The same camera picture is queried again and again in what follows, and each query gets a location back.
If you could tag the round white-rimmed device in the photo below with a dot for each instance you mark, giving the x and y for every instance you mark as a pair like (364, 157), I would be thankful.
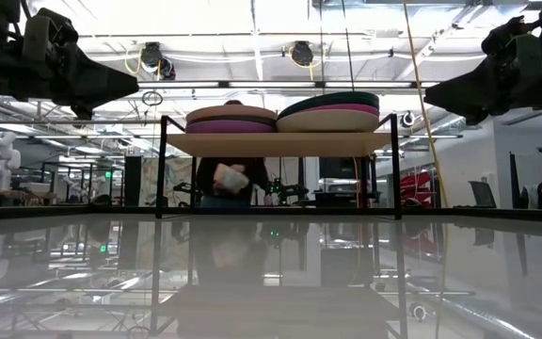
(407, 118)

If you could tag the black robot with green light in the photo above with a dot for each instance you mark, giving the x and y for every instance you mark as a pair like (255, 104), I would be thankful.
(282, 190)

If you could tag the pale paper bag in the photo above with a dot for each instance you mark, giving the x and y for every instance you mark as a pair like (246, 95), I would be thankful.
(228, 180)

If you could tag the red fabric object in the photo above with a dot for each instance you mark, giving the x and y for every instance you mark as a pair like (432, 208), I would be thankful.
(417, 188)

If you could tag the salmon pink plate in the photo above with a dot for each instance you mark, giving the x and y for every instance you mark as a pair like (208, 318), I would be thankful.
(231, 113)

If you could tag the standing person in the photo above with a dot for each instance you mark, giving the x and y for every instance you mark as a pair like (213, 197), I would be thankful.
(252, 172)

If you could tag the wooden shelf with black legs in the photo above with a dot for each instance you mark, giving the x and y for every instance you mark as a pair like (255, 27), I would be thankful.
(275, 145)

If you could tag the dark monitor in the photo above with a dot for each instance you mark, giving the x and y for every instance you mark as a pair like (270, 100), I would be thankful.
(339, 168)

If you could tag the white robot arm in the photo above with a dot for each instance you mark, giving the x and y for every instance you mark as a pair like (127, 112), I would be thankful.
(0, 160)

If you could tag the black tall cabinet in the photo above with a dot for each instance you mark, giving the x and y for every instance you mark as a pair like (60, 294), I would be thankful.
(133, 181)

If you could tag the magenta plate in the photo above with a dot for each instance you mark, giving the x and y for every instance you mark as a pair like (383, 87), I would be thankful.
(351, 108)

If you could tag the beige plate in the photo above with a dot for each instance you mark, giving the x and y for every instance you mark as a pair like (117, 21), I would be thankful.
(327, 121)

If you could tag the dark teal plate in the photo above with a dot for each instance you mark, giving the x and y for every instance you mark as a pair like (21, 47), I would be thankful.
(313, 104)

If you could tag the long ceiling light bar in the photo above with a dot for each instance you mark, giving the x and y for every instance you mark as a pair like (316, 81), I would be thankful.
(275, 85)

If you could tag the purple plate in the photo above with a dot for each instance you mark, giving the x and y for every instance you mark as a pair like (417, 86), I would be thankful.
(228, 127)

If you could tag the emerald green plate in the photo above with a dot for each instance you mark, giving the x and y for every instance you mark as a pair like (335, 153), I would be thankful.
(351, 95)

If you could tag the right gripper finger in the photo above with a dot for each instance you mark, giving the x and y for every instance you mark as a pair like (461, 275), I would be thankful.
(473, 94)

